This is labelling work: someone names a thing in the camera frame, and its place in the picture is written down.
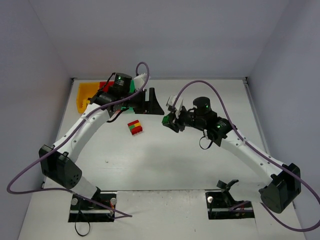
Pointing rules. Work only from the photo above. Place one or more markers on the yellow plastic bin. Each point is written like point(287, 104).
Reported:
point(86, 91)

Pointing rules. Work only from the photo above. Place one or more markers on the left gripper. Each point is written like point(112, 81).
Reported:
point(144, 101)

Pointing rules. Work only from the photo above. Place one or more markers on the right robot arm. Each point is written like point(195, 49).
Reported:
point(279, 187)

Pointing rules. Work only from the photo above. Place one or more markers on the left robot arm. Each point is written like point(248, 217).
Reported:
point(58, 162)

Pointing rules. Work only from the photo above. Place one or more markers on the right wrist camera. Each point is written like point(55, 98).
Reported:
point(174, 104)

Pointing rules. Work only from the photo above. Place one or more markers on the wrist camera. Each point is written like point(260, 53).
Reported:
point(174, 104)
point(139, 80)

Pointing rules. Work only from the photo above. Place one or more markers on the green plastic bin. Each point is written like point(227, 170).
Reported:
point(127, 91)

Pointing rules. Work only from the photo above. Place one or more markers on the red green yellow lego stack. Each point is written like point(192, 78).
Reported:
point(135, 127)

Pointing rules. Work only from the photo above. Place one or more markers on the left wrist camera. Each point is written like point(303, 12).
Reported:
point(139, 80)

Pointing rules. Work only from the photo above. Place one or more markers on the red plastic bin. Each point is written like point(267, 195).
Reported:
point(104, 85)

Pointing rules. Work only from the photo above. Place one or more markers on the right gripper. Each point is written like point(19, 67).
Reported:
point(180, 122)

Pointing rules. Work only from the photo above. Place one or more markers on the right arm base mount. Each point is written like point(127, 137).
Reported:
point(218, 207)

